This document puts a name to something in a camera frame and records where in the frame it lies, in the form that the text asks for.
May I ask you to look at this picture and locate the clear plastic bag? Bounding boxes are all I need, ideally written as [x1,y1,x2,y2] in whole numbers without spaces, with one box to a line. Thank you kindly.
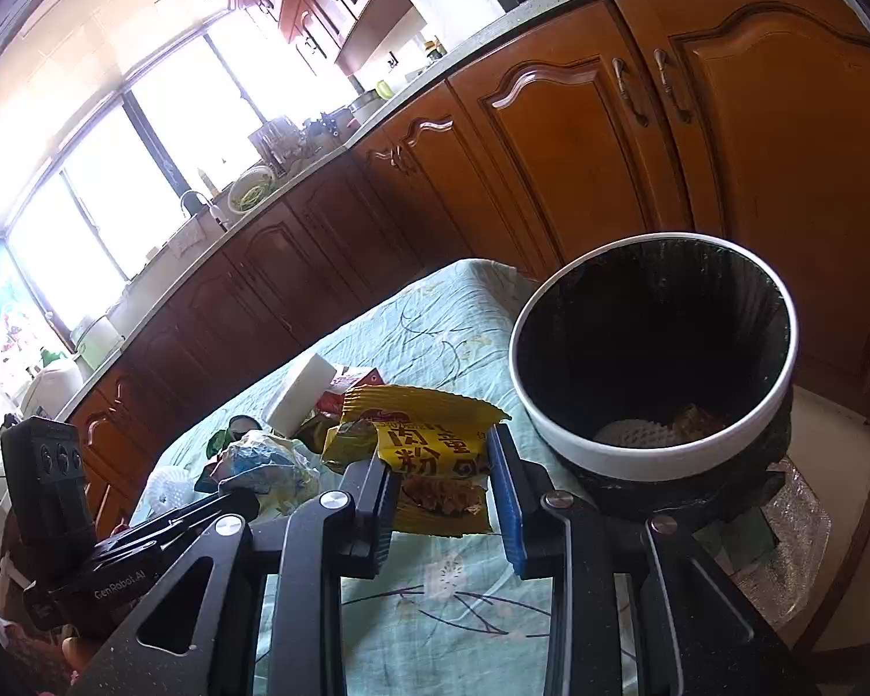
[195,429,324,516]

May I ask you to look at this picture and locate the brown crumpled wrapper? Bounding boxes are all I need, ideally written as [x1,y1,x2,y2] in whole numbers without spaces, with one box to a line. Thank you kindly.
[670,406,733,443]

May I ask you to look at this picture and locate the yellow snack packet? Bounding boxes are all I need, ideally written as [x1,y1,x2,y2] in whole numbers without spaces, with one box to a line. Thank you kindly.
[321,384,512,539]

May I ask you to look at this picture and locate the kitchen window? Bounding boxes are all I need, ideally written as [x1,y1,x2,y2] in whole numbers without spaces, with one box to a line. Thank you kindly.
[0,14,356,349]

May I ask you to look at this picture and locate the green floral tablecloth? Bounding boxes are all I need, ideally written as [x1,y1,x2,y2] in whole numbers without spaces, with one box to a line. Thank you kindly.
[126,257,780,696]

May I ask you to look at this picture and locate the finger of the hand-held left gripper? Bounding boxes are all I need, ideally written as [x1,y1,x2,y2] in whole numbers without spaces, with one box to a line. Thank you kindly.
[90,487,260,567]

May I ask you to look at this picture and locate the white foam fruit net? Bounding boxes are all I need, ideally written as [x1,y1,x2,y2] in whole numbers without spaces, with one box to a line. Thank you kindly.
[593,416,677,449]
[145,467,204,523]

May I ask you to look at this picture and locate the white dish cloth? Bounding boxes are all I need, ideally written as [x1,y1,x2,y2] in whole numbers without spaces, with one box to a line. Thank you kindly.
[170,221,208,255]

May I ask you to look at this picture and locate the bowl of green vegetables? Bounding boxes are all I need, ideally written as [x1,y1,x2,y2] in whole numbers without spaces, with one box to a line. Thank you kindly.
[226,163,277,213]

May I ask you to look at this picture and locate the red small carton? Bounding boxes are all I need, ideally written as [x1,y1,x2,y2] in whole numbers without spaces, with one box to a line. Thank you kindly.
[315,366,385,418]

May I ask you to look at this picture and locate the knife block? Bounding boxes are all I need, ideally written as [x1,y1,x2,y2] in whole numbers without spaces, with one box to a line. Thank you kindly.
[250,119,291,171]

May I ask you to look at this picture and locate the chrome sink faucet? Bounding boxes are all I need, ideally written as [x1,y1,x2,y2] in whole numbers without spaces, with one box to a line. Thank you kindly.
[180,190,229,233]

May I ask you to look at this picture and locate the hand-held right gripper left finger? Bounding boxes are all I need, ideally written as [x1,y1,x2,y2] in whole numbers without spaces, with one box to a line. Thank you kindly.
[72,458,403,696]

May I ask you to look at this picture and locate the white rectangular box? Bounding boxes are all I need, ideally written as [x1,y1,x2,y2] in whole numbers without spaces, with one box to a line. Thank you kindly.
[264,351,342,437]

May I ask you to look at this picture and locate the white-rimmed bin with black bag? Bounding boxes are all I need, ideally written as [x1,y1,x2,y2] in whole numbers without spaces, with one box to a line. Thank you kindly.
[509,232,800,523]

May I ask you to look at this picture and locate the light green container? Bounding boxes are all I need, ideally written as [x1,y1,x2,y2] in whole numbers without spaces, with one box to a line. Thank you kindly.
[72,313,126,371]

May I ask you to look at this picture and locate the white rice cooker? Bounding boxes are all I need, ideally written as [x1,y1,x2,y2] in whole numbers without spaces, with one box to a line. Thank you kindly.
[18,358,84,418]

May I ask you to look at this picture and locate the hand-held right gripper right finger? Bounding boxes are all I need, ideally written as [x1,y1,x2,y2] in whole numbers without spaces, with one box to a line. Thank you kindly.
[487,422,806,696]

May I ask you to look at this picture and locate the lower wooden kitchen cabinets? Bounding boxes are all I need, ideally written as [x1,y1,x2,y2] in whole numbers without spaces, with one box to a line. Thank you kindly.
[65,0,870,538]

